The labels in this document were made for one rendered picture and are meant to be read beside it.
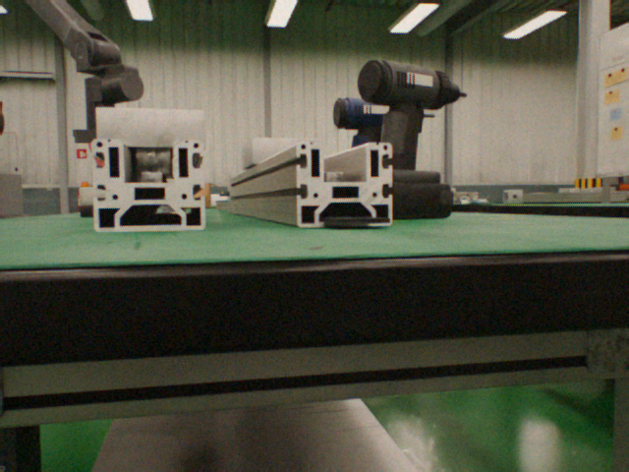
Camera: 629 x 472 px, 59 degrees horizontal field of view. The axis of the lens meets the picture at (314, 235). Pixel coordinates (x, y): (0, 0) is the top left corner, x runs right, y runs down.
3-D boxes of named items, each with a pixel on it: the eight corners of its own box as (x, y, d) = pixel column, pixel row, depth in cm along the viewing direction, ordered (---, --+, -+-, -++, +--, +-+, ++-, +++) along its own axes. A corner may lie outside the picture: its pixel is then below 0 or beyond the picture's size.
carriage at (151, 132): (116, 179, 73) (114, 127, 73) (201, 179, 76) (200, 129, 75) (97, 173, 58) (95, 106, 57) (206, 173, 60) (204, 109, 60)
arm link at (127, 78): (110, 51, 118) (74, 43, 111) (148, 42, 112) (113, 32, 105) (114, 109, 119) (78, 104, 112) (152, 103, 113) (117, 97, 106)
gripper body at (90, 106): (126, 139, 113) (125, 101, 112) (72, 139, 110) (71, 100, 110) (130, 143, 119) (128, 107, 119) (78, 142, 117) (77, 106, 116)
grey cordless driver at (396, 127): (351, 219, 81) (350, 64, 79) (446, 215, 92) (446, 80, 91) (387, 220, 74) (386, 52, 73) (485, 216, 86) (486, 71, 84)
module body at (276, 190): (231, 213, 134) (230, 177, 133) (272, 212, 136) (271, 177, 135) (297, 227, 56) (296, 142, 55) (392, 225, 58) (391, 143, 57)
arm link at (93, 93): (101, 79, 118) (78, 74, 113) (124, 75, 114) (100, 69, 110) (103, 112, 118) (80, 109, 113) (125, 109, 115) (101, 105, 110)
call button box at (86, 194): (86, 216, 119) (85, 186, 118) (135, 215, 121) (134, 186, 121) (80, 217, 111) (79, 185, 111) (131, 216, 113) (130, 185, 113)
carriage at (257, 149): (242, 185, 102) (241, 147, 102) (301, 185, 104) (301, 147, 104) (253, 181, 86) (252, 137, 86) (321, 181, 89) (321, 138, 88)
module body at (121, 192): (147, 214, 129) (146, 177, 129) (192, 213, 131) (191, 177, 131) (94, 232, 51) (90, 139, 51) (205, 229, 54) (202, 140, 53)
